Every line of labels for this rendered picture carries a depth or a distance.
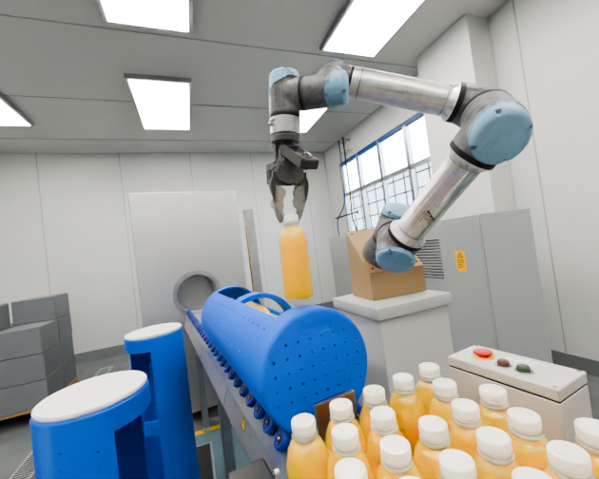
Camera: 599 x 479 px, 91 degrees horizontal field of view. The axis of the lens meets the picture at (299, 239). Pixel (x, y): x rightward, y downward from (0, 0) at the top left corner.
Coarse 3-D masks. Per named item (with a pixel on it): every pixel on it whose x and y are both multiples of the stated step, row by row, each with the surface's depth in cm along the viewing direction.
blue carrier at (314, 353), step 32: (224, 288) 139; (224, 320) 99; (256, 320) 77; (288, 320) 65; (320, 320) 68; (224, 352) 93; (256, 352) 67; (288, 352) 64; (320, 352) 68; (352, 352) 72; (256, 384) 64; (288, 384) 64; (320, 384) 67; (352, 384) 71; (288, 416) 63
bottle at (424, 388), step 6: (420, 378) 60; (426, 378) 59; (420, 384) 59; (426, 384) 59; (432, 384) 58; (420, 390) 59; (426, 390) 58; (432, 390) 57; (420, 396) 58; (426, 396) 57; (432, 396) 57; (426, 402) 57; (426, 408) 57
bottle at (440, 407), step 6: (438, 396) 52; (456, 396) 51; (432, 402) 53; (438, 402) 52; (444, 402) 51; (450, 402) 51; (432, 408) 52; (438, 408) 51; (444, 408) 51; (450, 408) 50; (432, 414) 52; (438, 414) 51; (444, 414) 50; (450, 414) 50; (450, 420) 50
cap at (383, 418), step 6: (378, 408) 47; (384, 408) 47; (390, 408) 47; (372, 414) 46; (378, 414) 46; (384, 414) 45; (390, 414) 45; (372, 420) 45; (378, 420) 44; (384, 420) 44; (390, 420) 44; (378, 426) 44; (384, 426) 44; (390, 426) 44
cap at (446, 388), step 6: (438, 378) 54; (444, 378) 54; (438, 384) 52; (444, 384) 52; (450, 384) 52; (438, 390) 51; (444, 390) 51; (450, 390) 51; (456, 390) 51; (444, 396) 51; (450, 396) 51
